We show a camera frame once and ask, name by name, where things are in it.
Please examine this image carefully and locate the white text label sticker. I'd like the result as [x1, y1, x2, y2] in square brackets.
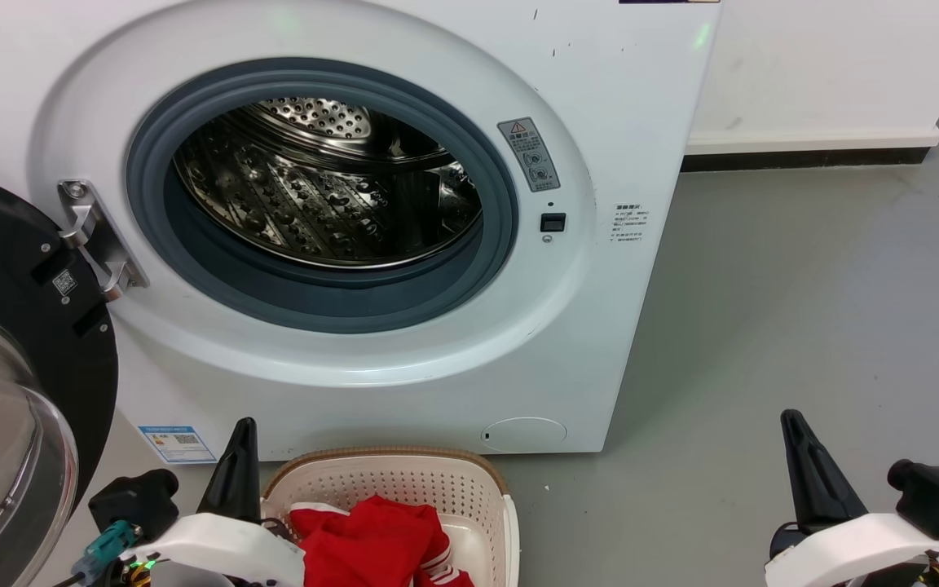
[611, 203, 650, 245]

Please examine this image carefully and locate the red white-striped garment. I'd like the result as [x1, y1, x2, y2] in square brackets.
[288, 495, 476, 587]

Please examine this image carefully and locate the round filter cover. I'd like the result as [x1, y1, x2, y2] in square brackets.
[482, 417, 568, 453]

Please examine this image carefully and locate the chrome door hinge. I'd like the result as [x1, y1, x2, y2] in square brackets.
[58, 179, 150, 304]

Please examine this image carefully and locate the white front-load washing machine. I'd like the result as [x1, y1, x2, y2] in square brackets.
[0, 0, 723, 466]

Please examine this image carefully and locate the grey warning sticker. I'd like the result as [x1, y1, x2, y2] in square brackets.
[498, 117, 562, 193]

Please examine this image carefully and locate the grey rubber door gasket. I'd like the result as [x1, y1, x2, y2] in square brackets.
[126, 57, 519, 333]

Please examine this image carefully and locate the stainless steel washing machine drum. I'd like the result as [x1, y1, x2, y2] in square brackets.
[174, 96, 484, 270]

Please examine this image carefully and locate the black wall baseboard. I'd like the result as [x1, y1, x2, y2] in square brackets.
[680, 147, 932, 173]

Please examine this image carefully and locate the teal left camera connector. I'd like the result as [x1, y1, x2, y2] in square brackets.
[70, 520, 144, 584]

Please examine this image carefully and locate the blue energy label sticker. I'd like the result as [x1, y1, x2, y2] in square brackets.
[138, 425, 218, 465]

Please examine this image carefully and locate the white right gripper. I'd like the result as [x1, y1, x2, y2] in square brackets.
[765, 409, 939, 587]

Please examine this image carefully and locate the cream laundry basket brown rim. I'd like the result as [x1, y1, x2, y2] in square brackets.
[262, 446, 521, 587]

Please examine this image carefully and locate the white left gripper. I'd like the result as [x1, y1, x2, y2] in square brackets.
[119, 417, 306, 587]

